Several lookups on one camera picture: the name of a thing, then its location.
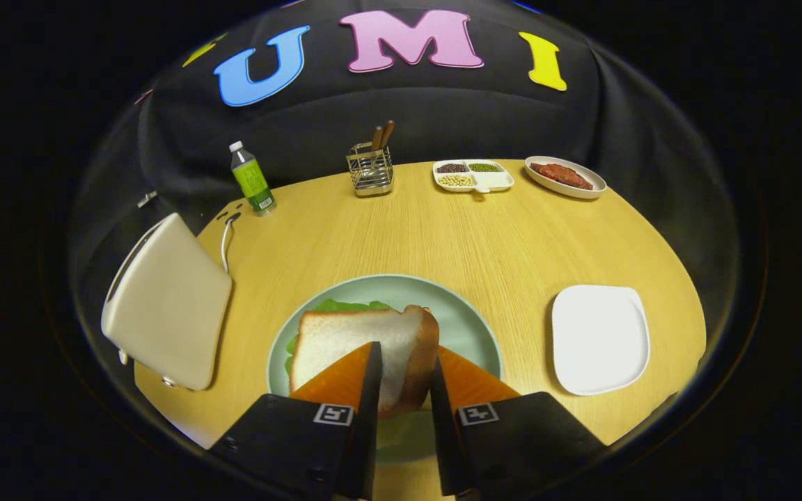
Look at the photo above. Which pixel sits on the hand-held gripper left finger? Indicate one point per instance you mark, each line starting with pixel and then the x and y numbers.
pixel 367 431

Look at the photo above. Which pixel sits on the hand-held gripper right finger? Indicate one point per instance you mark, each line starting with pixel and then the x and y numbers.
pixel 443 445

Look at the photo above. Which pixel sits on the toasted bread slice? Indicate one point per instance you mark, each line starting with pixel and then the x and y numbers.
pixel 345 334

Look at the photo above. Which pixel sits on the green lettuce leaf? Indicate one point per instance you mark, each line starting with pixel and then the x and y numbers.
pixel 338 305

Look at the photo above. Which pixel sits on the pale green round plate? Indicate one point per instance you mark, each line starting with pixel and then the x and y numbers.
pixel 457 313

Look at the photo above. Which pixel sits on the white square plate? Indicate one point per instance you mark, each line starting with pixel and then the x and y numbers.
pixel 599 341

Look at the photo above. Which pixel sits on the white toaster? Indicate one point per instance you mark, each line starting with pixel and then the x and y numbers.
pixel 164 306

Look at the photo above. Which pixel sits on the pile of yellow beans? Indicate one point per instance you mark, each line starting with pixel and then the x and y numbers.
pixel 455 180

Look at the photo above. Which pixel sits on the white divided dish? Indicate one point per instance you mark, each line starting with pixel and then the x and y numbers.
pixel 495 181

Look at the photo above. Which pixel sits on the green label drink bottle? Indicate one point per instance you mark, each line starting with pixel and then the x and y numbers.
pixel 253 184

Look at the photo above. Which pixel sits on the pile of dark beans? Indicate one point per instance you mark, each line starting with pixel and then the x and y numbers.
pixel 451 168

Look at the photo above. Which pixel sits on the pile of green beans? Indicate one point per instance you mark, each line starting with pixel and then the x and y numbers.
pixel 485 167

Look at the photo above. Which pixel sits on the round white meat plate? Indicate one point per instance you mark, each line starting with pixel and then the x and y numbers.
pixel 547 183

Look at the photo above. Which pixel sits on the red cooked meat piece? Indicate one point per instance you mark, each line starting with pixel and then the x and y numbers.
pixel 561 174

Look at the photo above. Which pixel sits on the white cloth clip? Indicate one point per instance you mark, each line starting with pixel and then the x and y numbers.
pixel 147 200

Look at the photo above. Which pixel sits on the black backdrop cloth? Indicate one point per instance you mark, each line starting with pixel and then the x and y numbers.
pixel 443 111

